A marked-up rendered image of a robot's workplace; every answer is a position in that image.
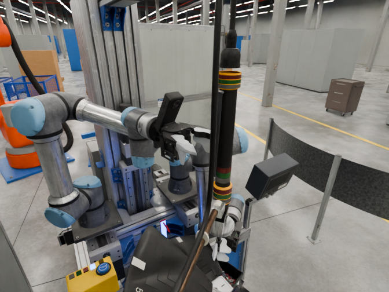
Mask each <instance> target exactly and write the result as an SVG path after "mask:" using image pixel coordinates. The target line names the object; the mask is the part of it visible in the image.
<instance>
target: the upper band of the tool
mask: <svg viewBox="0 0 389 292"><path fill-rule="evenodd" d="M219 75H241V72H240V71H219ZM221 80H239V79H221ZM219 84H221V85H238V84H240V83H238V84H222V83H219ZM219 89H222V90H237V89H239V88H237V89H223V88H219Z"/></svg>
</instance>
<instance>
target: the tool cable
mask: <svg viewBox="0 0 389 292"><path fill-rule="evenodd" d="M222 2H223V0H215V17H214V45H213V62H212V96H211V129H210V160H209V174H208V191H207V202H206V207H205V213H204V217H203V222H202V224H201V227H200V230H199V231H197V233H196V236H195V238H196V240H195V242H194V245H193V247H192V249H191V251H190V254H189V256H188V258H187V260H186V262H185V265H184V267H183V268H182V271H181V273H180V275H179V277H178V279H177V282H176V284H175V286H174V288H173V290H172V292H179V291H180V289H181V287H182V285H183V283H184V280H185V278H186V276H187V274H188V272H189V269H190V267H191V264H192V262H193V260H194V258H195V255H196V253H197V251H198V248H199V246H200V243H201V240H202V238H203V239H204V240H205V244H204V246H206V245H207V244H208V242H209V236H208V234H207V232H205V229H206V227H207V223H208V219H209V216H210V210H211V203H212V193H213V186H214V168H215V146H216V121H217V108H218V82H219V58H220V45H221V22H222ZM236 6H237V0H231V1H230V24H229V29H230V30H235V25H236Z"/></svg>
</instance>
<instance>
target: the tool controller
mask: <svg viewBox="0 0 389 292"><path fill-rule="evenodd" d="M298 165H299V163H298V162H297V161H295V160H294V159H292V158H291V157H290V156H289V155H287V154H286V153H282V154H279V155H277V156H274V157H272V158H269V159H266V160H264V161H261V162H259V163H256V164H254V166H253V169H252V172H251V174H250V176H249V179H248V181H247V184H246V186H245V188H246V190H247V191H248V192H249V193H250V194H251V195H252V196H253V197H255V198H256V199H257V200H260V199H262V198H264V197H266V198H269V195H271V196H273V195H274V192H276V191H278V190H280V189H282V188H284V187H286V186H287V185H288V183H289V181H290V179H291V177H292V176H293V174H294V172H295V170H296V169H297V167H298Z"/></svg>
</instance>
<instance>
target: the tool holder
mask: <svg viewBox="0 0 389 292"><path fill-rule="evenodd" d="M215 201H216V200H212V203H211V210H210V213H211V211H212V209H216V210H217V211H218V214H217V217H216V219H215V221H214V224H213V226H212V228H211V230H210V234H211V235H213V236H216V237H220V238H223V237H227V236H229V235H231V234H232V233H233V231H234V226H236V225H235V224H234V221H233V219H232V218H231V217H229V216H228V217H227V224H226V226H225V227H224V224H225V219H226V216H227V209H225V202H222V203H221V205H220V206H215V205H214V203H215Z"/></svg>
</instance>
